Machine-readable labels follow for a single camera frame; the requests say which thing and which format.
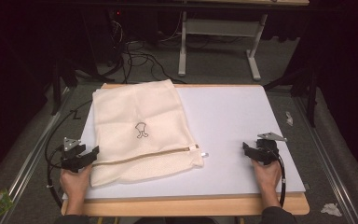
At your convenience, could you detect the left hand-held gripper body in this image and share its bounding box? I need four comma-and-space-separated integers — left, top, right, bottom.
61, 137, 90, 174

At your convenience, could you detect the white metal desk frame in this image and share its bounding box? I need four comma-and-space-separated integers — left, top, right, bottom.
177, 0, 310, 82

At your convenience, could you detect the person's left hand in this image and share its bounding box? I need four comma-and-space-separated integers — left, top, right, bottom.
59, 164, 93, 200

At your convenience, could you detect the black floor cable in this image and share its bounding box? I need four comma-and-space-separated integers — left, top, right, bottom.
44, 99, 93, 171

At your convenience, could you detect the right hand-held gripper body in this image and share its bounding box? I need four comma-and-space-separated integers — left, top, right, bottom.
255, 132, 288, 166

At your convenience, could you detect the black metal stand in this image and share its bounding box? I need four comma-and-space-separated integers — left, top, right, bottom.
262, 66, 320, 129
50, 59, 78, 116

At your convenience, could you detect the aluminium floor rail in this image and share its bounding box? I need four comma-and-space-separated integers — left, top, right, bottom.
293, 96, 358, 224
0, 87, 73, 224

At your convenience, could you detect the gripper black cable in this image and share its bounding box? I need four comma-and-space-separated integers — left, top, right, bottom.
268, 146, 287, 209
46, 144, 66, 210

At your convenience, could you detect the tangle of black cables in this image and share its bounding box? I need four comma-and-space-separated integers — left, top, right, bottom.
105, 40, 187, 85

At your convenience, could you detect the cream mesh laundry bag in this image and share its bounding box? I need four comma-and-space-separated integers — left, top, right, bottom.
89, 78, 209, 189

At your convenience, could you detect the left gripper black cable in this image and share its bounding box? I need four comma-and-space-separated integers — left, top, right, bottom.
46, 144, 66, 210

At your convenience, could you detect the white table mat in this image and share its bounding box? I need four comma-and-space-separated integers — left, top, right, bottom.
62, 85, 307, 200

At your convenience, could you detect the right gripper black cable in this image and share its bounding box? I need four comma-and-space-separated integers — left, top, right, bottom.
268, 146, 287, 209

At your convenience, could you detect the crumpled white tissue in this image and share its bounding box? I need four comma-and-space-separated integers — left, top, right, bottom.
320, 203, 343, 217

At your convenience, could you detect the person's right hand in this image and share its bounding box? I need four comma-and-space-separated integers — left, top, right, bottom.
251, 159, 282, 195

